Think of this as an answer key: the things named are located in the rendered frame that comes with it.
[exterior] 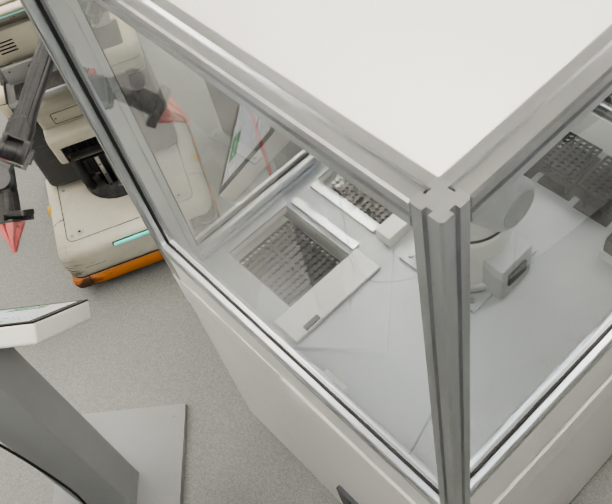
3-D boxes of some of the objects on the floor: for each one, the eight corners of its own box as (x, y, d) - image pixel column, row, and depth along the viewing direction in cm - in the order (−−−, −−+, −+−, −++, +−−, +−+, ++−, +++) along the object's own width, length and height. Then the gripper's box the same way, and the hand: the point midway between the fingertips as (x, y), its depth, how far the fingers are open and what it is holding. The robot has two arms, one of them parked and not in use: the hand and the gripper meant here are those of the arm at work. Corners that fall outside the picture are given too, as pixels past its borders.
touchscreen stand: (68, 419, 291) (-91, 266, 208) (187, 406, 286) (73, 245, 203) (47, 561, 262) (-147, 450, 180) (179, 551, 257) (42, 431, 174)
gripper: (31, 186, 195) (41, 248, 197) (-9, 191, 196) (1, 253, 198) (18, 186, 189) (28, 251, 190) (-22, 191, 190) (-12, 256, 191)
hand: (14, 249), depth 194 cm, fingers closed
